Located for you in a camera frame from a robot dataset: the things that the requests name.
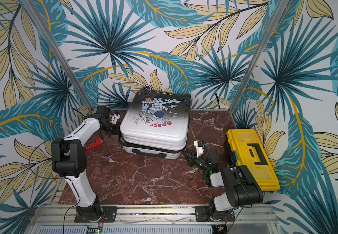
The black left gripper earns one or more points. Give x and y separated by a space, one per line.
116 132

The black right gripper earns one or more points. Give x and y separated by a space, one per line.
197 161

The white space-print kids suitcase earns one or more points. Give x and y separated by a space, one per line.
156 124

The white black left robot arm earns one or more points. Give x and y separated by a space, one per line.
69 160

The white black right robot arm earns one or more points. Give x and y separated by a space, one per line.
241 189

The yellow black plastic toolbox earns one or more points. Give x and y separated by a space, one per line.
249 151

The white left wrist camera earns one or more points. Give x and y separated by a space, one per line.
115 117

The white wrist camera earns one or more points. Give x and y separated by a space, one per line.
115 117
199 148

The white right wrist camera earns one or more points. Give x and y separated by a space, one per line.
199 148

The red handled wrench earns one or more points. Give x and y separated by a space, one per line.
98 142

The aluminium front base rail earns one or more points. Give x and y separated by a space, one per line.
155 219

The left aluminium corner post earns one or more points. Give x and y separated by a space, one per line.
39 21

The aluminium corner post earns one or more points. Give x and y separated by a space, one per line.
258 42
39 21

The right aluminium corner post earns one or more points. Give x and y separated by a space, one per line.
258 42

